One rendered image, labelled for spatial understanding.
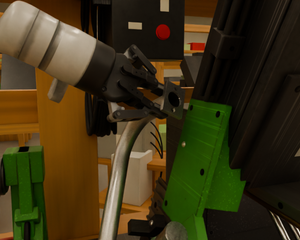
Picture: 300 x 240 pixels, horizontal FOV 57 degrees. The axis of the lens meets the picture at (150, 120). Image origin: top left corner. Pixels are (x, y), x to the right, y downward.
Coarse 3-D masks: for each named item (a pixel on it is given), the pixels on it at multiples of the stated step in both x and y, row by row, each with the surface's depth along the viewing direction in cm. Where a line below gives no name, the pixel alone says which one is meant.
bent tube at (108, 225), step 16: (160, 96) 46; (176, 96) 46; (176, 112) 44; (128, 128) 52; (128, 144) 52; (128, 160) 52; (112, 176) 50; (112, 192) 48; (112, 208) 47; (112, 224) 46
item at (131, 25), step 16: (112, 0) 58; (128, 0) 59; (144, 0) 60; (160, 0) 61; (176, 0) 62; (112, 16) 59; (128, 16) 60; (144, 16) 61; (160, 16) 62; (176, 16) 63; (112, 32) 59; (128, 32) 60; (144, 32) 61; (160, 32) 62; (176, 32) 63; (144, 48) 62; (160, 48) 63; (176, 48) 64
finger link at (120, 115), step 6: (114, 114) 39; (120, 114) 39; (126, 114) 40; (132, 114) 41; (138, 114) 41; (144, 114) 42; (108, 120) 41; (120, 120) 41; (126, 120) 42; (132, 120) 43; (138, 120) 44
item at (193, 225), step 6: (192, 216) 41; (186, 222) 42; (192, 222) 40; (198, 222) 40; (186, 228) 41; (192, 228) 40; (198, 228) 39; (204, 228) 40; (192, 234) 40; (198, 234) 39; (204, 234) 39
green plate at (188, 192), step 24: (192, 120) 47; (216, 120) 41; (192, 144) 46; (216, 144) 40; (192, 168) 44; (216, 168) 42; (168, 192) 50; (192, 192) 43; (216, 192) 42; (240, 192) 44; (168, 216) 48
